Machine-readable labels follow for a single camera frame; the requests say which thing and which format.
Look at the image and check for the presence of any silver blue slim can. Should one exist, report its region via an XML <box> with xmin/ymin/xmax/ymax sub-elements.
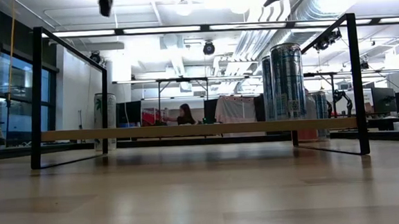
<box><xmin>260</xmin><ymin>55</ymin><xmax>276</xmax><ymax>122</ymax></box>
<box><xmin>269</xmin><ymin>42</ymin><xmax>308</xmax><ymax>121</ymax></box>
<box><xmin>309</xmin><ymin>89</ymin><xmax>331</xmax><ymax>141</ymax></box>

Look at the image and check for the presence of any white Celsius can black lid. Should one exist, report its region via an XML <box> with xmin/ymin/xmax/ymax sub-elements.
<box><xmin>91</xmin><ymin>92</ymin><xmax>120</xmax><ymax>153</ymax></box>

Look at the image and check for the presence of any peach white Spindrift can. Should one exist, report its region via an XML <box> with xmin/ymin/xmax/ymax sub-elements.
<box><xmin>294</xmin><ymin>92</ymin><xmax>319</xmax><ymax>144</ymax></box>

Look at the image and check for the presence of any black hanging spotlight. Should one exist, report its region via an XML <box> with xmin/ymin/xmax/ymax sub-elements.
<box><xmin>202</xmin><ymin>40</ymin><xmax>216</xmax><ymax>56</ymax></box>
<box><xmin>88</xmin><ymin>51</ymin><xmax>102</xmax><ymax>65</ymax></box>

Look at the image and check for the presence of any red box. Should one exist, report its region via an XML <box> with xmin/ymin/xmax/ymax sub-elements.
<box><xmin>141</xmin><ymin>107</ymin><xmax>161</xmax><ymax>127</ymax></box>

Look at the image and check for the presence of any pale draped cloth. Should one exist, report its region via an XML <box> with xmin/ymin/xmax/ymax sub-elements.
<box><xmin>213</xmin><ymin>94</ymin><xmax>256</xmax><ymax>125</ymax></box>

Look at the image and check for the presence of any person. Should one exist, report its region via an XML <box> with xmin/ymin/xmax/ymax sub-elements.
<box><xmin>162</xmin><ymin>102</ymin><xmax>197</xmax><ymax>128</ymax></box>

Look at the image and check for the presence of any yellow orange extension cable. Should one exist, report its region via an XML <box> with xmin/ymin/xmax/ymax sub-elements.
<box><xmin>0</xmin><ymin>0</ymin><xmax>24</xmax><ymax>103</ymax></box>

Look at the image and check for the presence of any black background rig frame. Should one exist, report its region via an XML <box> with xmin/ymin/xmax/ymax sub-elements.
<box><xmin>112</xmin><ymin>72</ymin><xmax>251</xmax><ymax>107</ymax></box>

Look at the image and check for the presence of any black aluminium table frame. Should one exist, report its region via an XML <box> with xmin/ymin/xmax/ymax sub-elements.
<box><xmin>0</xmin><ymin>122</ymin><xmax>399</xmax><ymax>169</ymax></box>

